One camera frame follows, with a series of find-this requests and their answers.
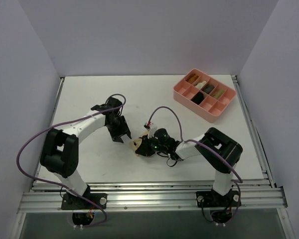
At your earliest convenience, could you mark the beige underwear with navy trim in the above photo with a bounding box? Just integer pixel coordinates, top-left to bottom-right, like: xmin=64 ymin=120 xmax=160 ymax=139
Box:
xmin=130 ymin=133 xmax=149 ymax=156

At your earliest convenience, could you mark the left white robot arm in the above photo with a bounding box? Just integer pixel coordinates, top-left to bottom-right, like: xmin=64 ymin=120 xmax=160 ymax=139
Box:
xmin=40 ymin=94 xmax=132 ymax=209

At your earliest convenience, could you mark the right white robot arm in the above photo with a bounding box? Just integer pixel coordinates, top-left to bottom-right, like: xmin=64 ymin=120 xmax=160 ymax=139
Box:
xmin=131 ymin=127 xmax=243 ymax=206

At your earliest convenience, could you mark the black rolled cloth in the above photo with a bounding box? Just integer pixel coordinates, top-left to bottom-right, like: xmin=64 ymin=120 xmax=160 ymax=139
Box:
xmin=191 ymin=92 xmax=204 ymax=105

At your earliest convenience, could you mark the pink compartment organizer box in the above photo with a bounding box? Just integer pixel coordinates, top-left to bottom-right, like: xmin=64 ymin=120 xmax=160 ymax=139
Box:
xmin=173 ymin=69 xmax=236 ymax=123

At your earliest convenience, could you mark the white rolled cloth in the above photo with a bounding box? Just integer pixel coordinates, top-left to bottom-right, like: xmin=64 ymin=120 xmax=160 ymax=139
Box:
xmin=195 ymin=81 xmax=207 ymax=90

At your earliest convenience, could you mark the orange rolled cloth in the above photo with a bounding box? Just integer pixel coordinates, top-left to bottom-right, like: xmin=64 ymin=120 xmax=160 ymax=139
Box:
xmin=186 ymin=74 xmax=199 ymax=84

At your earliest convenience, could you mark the dark grey rolled cloth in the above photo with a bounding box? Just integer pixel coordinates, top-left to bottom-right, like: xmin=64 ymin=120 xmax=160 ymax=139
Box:
xmin=202 ymin=84 xmax=215 ymax=94

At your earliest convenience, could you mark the olive rolled cloth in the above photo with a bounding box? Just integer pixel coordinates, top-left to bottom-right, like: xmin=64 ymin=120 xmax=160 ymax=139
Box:
xmin=210 ymin=90 xmax=225 ymax=99

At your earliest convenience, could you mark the thin black wire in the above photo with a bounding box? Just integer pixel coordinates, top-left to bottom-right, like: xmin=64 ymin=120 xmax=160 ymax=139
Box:
xmin=155 ymin=151 xmax=184 ymax=168

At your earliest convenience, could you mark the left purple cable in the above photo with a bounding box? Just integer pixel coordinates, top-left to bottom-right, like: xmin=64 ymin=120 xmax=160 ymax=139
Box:
xmin=16 ymin=94 xmax=127 ymax=228

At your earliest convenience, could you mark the purple cable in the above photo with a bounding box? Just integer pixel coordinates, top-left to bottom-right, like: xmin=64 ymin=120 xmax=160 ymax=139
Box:
xmin=16 ymin=94 xmax=127 ymax=228
xmin=146 ymin=106 xmax=244 ymax=225

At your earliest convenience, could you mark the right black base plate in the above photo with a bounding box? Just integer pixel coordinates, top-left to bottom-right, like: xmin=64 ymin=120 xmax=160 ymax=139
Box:
xmin=195 ymin=190 xmax=241 ymax=208

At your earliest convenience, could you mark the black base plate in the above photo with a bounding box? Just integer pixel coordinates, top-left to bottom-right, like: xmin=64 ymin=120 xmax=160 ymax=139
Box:
xmin=195 ymin=190 xmax=241 ymax=208
xmin=61 ymin=193 xmax=108 ymax=210

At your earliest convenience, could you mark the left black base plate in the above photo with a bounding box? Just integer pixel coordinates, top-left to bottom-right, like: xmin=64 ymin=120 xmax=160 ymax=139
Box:
xmin=61 ymin=193 xmax=108 ymax=210

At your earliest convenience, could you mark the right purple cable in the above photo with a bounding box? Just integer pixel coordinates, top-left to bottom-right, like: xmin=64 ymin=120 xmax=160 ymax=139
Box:
xmin=146 ymin=106 xmax=244 ymax=225

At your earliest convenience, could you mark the aluminium rail frame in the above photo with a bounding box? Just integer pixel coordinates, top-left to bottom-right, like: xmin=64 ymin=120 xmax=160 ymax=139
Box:
xmin=16 ymin=74 xmax=289 ymax=239

